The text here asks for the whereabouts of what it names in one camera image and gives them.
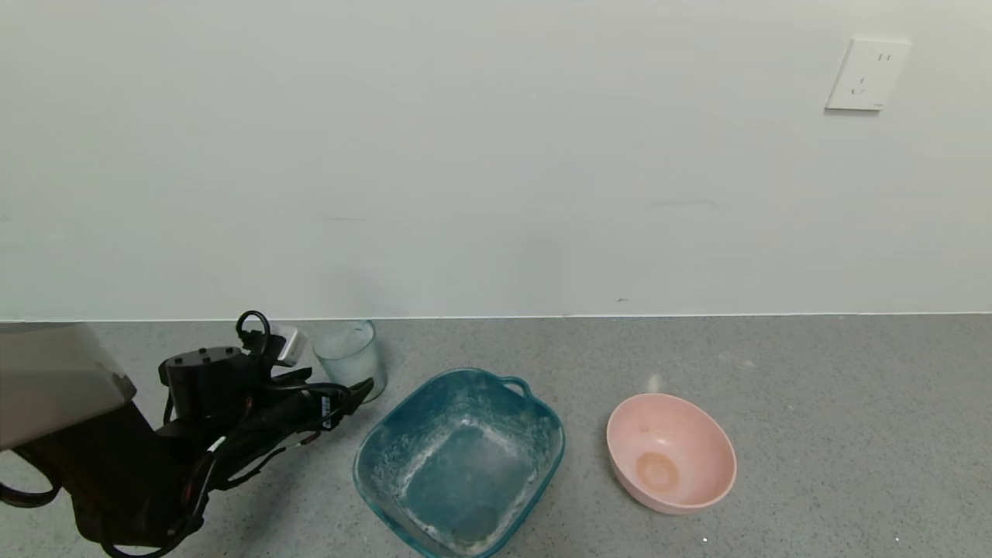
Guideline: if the teal square handled tray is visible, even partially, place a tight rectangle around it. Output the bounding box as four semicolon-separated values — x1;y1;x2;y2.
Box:
353;367;566;558

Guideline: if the pink plastic bowl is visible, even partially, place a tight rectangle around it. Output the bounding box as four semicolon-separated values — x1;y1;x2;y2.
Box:
605;393;737;515

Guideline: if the white wall socket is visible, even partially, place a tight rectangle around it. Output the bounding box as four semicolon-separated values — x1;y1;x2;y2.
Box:
825;37;913;112

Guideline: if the clear ribbed plastic cup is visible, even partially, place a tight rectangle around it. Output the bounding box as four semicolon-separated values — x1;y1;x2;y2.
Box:
312;320;388;405

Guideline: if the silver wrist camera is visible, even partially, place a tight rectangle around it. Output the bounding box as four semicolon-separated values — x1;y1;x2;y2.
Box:
267;325;308;367

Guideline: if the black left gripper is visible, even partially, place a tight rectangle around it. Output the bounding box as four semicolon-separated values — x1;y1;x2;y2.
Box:
268;377;374;437

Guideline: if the black camera cable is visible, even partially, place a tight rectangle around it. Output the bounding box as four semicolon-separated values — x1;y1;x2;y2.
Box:
236;310;274;359

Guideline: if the arm wire harness white label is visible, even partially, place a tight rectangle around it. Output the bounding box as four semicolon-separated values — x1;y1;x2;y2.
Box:
101;384;350;558

